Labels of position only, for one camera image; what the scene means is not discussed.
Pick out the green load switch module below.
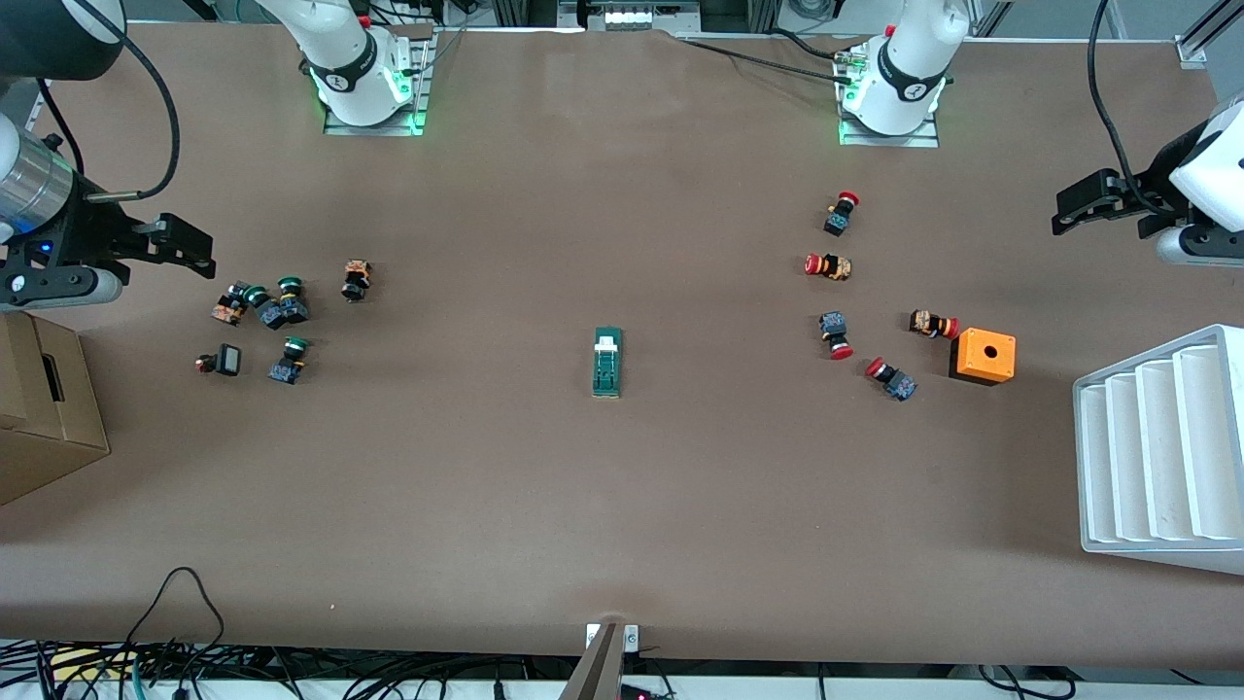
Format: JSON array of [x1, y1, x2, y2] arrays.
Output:
[[592, 327, 624, 400]]

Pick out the brown cardboard box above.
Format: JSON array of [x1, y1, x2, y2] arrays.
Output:
[[0, 303, 112, 507]]

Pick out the white stepped tray rack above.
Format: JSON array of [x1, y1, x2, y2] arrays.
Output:
[[1072, 324, 1244, 578]]

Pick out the yellow tag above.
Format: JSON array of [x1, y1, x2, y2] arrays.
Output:
[[47, 647, 139, 683]]

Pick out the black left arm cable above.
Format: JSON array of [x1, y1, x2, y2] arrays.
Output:
[[1087, 0, 1183, 217]]

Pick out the aluminium frame rail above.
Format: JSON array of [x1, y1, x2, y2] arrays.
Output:
[[1174, 0, 1244, 71]]

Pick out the orange button enclosure box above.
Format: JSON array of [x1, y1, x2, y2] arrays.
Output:
[[949, 328, 1018, 388]]

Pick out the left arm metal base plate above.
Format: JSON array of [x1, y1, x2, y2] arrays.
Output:
[[837, 47, 942, 150]]

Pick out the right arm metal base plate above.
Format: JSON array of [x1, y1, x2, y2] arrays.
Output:
[[323, 27, 434, 138]]

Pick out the black looped cable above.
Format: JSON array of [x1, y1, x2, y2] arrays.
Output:
[[123, 566, 227, 650]]

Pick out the black cable on table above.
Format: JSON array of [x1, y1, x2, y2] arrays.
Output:
[[675, 32, 862, 87]]

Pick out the black cable bundle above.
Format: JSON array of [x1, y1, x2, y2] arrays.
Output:
[[0, 637, 584, 700]]

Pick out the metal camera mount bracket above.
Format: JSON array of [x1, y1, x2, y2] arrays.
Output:
[[558, 621, 642, 700]]

